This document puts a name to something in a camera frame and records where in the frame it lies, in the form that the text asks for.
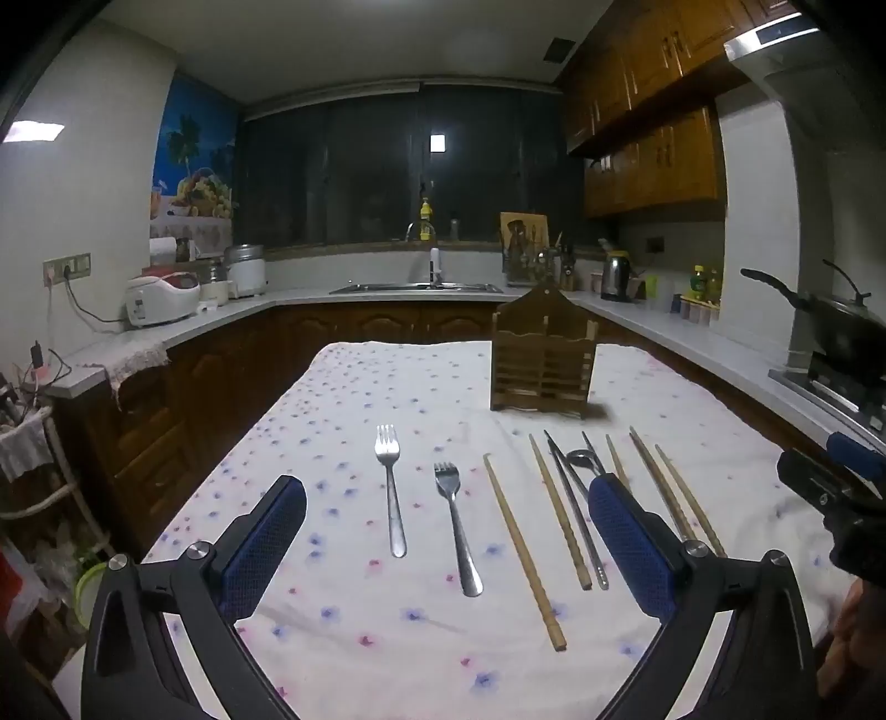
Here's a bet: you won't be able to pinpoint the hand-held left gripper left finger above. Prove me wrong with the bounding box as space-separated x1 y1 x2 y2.
81 475 307 720

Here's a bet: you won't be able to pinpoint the steel range hood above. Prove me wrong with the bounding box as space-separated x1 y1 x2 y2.
723 9 886 143

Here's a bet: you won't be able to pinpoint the person's right hand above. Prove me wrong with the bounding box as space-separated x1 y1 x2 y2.
817 576 886 702

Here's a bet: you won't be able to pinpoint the small steel fork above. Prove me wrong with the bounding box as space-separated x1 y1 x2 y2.
434 462 485 598

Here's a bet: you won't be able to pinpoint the black wok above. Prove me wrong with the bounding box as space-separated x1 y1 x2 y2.
740 259 886 379

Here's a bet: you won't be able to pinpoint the white kitchen countertop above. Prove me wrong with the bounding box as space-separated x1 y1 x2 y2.
44 282 886 445

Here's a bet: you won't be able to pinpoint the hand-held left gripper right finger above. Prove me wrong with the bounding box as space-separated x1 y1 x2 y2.
588 474 818 720

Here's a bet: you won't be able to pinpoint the steel electric kettle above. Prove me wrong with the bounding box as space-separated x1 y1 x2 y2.
598 239 635 303

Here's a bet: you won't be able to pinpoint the gas stove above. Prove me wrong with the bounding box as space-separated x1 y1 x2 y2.
767 352 886 436

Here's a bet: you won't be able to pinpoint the dish rack with utensils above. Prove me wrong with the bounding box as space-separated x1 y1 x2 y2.
499 211 550 285
504 241 562 287

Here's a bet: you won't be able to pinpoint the lace cloth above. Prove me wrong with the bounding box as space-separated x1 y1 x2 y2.
62 339 171 414

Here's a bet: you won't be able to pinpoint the black power cable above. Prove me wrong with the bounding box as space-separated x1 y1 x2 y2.
64 272 130 327

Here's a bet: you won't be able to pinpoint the row of spice containers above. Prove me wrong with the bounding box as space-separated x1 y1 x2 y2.
679 294 722 327

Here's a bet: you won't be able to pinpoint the white faucet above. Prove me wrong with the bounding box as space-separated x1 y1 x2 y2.
405 222 444 285

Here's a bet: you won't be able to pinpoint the steel chopstick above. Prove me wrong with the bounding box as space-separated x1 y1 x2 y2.
544 430 610 591

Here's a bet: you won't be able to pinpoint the dark kitchen window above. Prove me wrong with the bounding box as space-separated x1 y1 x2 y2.
238 83 586 248

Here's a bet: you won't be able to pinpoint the tropical beach wall poster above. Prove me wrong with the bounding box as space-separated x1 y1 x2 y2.
150 73 240 243

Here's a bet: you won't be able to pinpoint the steel kitchen sink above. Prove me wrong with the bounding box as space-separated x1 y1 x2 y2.
328 281 506 296

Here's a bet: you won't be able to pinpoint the wooden wall cabinets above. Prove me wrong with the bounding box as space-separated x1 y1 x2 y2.
557 0 807 220

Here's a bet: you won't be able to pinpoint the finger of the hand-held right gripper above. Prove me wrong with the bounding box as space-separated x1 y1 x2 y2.
827 433 886 480
776 449 879 517

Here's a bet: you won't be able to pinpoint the white and red rice cooker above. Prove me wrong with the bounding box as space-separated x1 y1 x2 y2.
125 272 202 328

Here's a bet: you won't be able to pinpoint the green plastic bowl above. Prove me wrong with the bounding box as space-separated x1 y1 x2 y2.
74 559 110 630

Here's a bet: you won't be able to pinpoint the wooden utensil holder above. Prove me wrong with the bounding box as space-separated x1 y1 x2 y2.
490 282 597 415

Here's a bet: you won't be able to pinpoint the tangled charger cables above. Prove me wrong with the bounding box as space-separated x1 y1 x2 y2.
0 341 71 418

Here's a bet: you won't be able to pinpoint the floral white tablecloth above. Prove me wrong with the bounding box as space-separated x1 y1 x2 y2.
51 339 856 720

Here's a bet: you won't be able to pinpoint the large steel fork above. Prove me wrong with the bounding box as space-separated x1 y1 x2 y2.
374 424 409 559

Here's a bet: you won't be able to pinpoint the white storage rack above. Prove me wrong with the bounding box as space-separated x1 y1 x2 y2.
0 407 115 558

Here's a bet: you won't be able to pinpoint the wall socket strip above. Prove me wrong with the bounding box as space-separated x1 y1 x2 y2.
43 253 93 287

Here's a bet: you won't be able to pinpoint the light wooden chopstick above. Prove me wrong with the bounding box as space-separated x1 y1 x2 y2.
529 434 594 592
483 453 567 652
655 444 728 557
605 434 632 487

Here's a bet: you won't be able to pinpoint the white pot with lid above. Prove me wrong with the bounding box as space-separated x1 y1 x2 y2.
224 243 268 300

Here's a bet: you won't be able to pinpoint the ceiling light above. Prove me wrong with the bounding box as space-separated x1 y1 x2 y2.
3 120 68 145

